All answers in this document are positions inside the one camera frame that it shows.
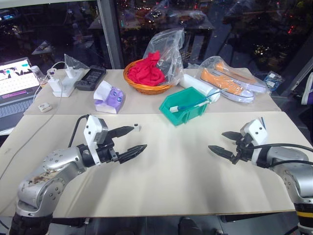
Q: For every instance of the open grey laptop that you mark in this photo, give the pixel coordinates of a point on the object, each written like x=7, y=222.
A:
x=14, y=90

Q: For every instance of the grey window frame post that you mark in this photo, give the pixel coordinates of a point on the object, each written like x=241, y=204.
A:
x=111, y=34

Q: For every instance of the orange canvas shoe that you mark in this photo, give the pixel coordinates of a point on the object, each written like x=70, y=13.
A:
x=225, y=85
x=244, y=77

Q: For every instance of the white cylindrical roll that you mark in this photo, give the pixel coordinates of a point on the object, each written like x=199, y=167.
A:
x=195, y=84

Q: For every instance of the purple and white chair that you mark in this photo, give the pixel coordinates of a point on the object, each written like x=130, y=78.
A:
x=308, y=90

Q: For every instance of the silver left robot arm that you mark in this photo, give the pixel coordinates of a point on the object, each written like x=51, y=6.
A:
x=49, y=176

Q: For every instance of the small clear plastic bag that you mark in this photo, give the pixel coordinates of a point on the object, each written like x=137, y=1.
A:
x=74, y=62

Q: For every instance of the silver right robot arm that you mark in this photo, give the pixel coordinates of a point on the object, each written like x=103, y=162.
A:
x=291, y=166

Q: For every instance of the clear plastic bottle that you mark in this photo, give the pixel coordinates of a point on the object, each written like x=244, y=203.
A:
x=37, y=74

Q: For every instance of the green plastic bin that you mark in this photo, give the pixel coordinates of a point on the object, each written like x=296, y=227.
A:
x=185, y=115

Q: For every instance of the orange sneaker in bag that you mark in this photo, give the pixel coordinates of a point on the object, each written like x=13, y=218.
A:
x=212, y=63

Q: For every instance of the purple tissue pack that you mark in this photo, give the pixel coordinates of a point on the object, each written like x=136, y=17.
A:
x=110, y=98

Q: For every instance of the small white charger box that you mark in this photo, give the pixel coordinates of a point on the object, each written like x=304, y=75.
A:
x=44, y=107

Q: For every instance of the black remote device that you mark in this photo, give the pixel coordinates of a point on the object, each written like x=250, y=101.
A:
x=91, y=77

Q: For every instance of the tall clear plastic bag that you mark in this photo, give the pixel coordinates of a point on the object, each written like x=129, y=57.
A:
x=168, y=51

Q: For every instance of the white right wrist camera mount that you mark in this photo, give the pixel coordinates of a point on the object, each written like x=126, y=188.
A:
x=256, y=132

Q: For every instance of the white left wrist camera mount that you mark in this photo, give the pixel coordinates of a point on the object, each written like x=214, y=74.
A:
x=91, y=129

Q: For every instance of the blue packaged item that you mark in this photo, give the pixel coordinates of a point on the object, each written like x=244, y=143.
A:
x=273, y=78

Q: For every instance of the white power strip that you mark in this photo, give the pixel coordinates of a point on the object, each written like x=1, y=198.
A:
x=66, y=85

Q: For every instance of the white plug connector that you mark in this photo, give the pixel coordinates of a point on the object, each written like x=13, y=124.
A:
x=138, y=127

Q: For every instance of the red cloth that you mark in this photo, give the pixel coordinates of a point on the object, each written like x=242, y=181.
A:
x=145, y=72

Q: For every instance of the white power adapter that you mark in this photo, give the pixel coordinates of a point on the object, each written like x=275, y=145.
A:
x=54, y=84

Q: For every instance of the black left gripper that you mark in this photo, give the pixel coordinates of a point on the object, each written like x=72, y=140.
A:
x=107, y=154

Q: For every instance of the dark rounded shape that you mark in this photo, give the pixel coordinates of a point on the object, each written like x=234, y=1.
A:
x=188, y=226

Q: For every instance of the orange wicker basket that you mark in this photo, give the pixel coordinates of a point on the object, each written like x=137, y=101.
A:
x=151, y=88

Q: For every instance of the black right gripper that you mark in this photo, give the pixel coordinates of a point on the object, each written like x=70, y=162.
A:
x=243, y=148

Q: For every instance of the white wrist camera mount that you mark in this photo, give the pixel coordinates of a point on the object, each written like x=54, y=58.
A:
x=256, y=132
x=91, y=129

